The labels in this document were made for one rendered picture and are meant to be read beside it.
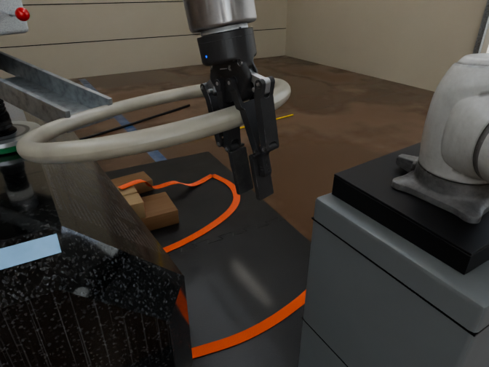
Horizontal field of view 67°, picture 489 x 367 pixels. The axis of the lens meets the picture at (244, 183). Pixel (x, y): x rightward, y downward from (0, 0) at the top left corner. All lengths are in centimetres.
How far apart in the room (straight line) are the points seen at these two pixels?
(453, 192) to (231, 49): 52
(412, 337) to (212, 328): 95
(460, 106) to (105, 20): 582
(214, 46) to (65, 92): 62
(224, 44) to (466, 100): 43
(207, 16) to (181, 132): 14
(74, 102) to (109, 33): 529
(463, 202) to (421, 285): 18
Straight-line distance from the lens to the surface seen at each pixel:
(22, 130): 130
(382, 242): 78
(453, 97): 76
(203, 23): 49
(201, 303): 171
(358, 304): 91
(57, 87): 107
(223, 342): 156
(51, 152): 56
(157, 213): 214
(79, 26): 621
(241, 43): 49
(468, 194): 82
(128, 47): 638
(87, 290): 82
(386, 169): 93
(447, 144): 77
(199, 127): 49
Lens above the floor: 124
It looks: 28 degrees down
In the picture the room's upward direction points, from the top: straight up
